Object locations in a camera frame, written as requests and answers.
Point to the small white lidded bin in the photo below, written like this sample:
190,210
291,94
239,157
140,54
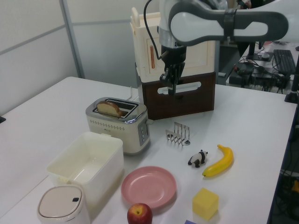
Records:
61,207

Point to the cream silver toaster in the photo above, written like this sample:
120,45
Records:
119,127

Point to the cream toy cabinet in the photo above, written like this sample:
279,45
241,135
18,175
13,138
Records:
144,46

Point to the black keyboard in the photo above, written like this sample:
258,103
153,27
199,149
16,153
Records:
283,61

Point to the pink plate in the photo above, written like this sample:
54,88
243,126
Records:
148,186

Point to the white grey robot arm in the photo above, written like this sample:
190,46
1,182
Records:
210,23

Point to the yellow sponge cube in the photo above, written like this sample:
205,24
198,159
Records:
205,203

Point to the black monitor stand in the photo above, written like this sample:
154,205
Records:
253,50

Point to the cream plastic storage box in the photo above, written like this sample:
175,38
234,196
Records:
87,163

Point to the red apple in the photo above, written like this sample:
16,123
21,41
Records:
139,214

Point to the dark brown wooden crate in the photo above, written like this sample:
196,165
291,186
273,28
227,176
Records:
180,98

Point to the metal toast rack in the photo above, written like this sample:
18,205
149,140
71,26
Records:
178,135

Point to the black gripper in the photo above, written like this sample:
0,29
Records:
174,55

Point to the toy panda figure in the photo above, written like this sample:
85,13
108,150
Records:
198,158

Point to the purple block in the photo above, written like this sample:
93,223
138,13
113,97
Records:
191,221

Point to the toasted bread slice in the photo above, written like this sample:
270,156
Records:
109,108

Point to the yellow banana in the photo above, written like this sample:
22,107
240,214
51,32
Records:
222,163

